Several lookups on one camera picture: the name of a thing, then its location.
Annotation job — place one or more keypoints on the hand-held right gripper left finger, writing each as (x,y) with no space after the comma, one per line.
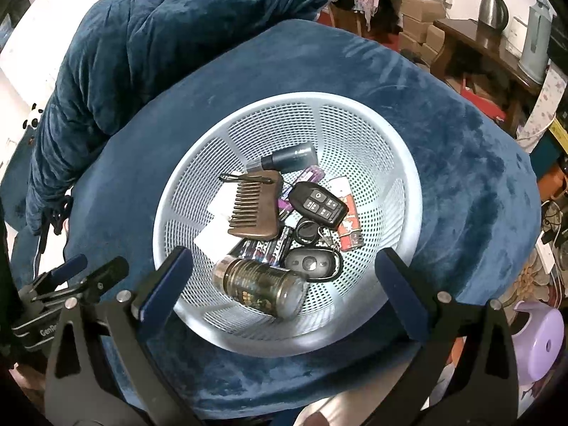
(166,284)

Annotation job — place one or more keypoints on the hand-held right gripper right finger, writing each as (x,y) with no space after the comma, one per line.
(401,284)

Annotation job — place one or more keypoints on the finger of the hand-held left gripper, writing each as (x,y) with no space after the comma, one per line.
(111,270)
(71,266)

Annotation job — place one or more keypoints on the white USB charger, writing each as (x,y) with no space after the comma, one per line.
(213,239)

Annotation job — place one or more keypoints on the red lighter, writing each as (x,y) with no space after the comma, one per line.
(350,222)

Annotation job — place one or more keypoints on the glass jar gold lid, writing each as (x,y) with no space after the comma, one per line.
(257,286)

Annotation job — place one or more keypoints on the black oval key fob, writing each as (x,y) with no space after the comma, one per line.
(310,264)

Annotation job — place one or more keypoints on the clear-wrapped battery pack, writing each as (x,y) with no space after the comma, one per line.
(266,250)

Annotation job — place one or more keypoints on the brown wooden comb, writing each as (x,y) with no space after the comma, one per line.
(253,213)

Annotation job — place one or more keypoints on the black car key remote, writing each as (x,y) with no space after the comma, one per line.
(317,204)

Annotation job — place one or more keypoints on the black hair pin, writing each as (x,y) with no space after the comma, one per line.
(230,176)

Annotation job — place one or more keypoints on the purple lighter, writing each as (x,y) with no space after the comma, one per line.
(313,173)

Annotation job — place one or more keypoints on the light blue plastic basket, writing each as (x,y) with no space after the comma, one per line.
(364,142)

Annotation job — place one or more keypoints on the grey spray bottle clear cap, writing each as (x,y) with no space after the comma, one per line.
(290,157)

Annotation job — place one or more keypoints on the floral floor mat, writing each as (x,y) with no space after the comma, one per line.
(528,279)

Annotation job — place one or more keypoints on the purple plastic stool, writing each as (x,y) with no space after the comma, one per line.
(537,341)

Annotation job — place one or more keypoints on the white power strip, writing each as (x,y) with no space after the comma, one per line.
(546,255)

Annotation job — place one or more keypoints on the blue plush blanket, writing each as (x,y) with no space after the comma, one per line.
(443,142)

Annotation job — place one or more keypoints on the person's leg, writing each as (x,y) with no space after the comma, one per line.
(328,415)

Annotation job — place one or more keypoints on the panda plush toy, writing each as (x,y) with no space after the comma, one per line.
(32,117)

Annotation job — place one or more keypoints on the orange bag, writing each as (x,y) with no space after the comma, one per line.
(550,175)

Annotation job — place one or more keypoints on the red bag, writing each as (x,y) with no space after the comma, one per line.
(481,97)

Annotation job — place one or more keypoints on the crumpled dark blue quilt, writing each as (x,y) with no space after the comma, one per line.
(155,53)

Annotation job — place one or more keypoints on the white floral cloth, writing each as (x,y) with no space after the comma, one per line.
(548,93)

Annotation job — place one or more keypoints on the dark wooden side table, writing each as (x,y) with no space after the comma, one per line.
(470,40)

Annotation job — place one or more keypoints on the stack of cardboard boxes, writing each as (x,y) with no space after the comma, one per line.
(419,13)

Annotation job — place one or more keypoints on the light blue thermos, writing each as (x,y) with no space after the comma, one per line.
(534,40)

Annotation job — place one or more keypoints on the steel electric kettle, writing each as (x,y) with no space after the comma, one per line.
(492,11)

